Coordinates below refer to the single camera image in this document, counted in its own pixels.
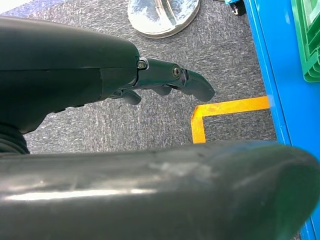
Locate blue metal shelf rack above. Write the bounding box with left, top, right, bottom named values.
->
left=243, top=0, right=320, bottom=240

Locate chrome dome barrier base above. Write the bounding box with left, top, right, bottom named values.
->
left=127, top=0, right=201, bottom=39

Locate green plastic crate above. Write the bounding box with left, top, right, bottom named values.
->
left=291, top=0, right=320, bottom=83

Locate yellow floor tape frame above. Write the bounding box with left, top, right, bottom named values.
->
left=190, top=96, right=271, bottom=144

